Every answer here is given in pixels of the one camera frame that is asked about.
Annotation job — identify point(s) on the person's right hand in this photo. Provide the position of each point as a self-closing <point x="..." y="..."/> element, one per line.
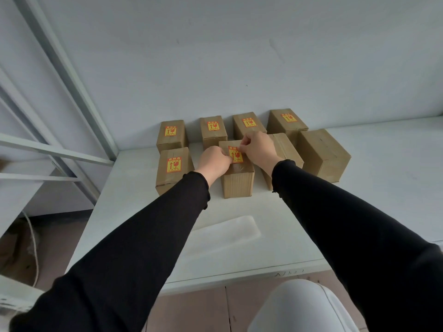
<point x="263" y="148"/>

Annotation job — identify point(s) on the person's left hand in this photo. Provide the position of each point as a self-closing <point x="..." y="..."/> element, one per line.
<point x="211" y="164"/>

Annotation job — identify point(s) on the person's left fingers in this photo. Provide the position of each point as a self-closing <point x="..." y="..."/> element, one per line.
<point x="225" y="159"/>

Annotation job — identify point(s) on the person's right fingers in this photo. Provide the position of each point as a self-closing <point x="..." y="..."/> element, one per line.
<point x="246" y="141"/>

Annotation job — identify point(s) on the yellow red warning sticker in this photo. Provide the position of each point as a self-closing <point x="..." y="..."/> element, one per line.
<point x="236" y="156"/>

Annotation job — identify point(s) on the taped brown cardboard box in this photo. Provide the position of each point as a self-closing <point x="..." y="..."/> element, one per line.
<point x="238" y="183"/>

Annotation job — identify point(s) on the person's right forearm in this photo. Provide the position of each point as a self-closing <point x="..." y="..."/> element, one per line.
<point x="346" y="235"/>

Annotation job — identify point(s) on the person's left forearm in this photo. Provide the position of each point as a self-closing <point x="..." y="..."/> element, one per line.
<point x="138" y="252"/>

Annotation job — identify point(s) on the cluster of brown cardboard boxes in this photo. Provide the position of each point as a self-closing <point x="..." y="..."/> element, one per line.
<point x="322" y="153"/>

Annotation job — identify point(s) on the white sticker backing sheet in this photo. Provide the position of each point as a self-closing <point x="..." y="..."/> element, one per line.
<point x="221" y="236"/>

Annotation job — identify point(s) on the person's white trouser leg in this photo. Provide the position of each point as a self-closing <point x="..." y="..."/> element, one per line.
<point x="299" y="307"/>

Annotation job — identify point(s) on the white metal rack frame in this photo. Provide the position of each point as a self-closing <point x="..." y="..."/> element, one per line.
<point x="52" y="151"/>

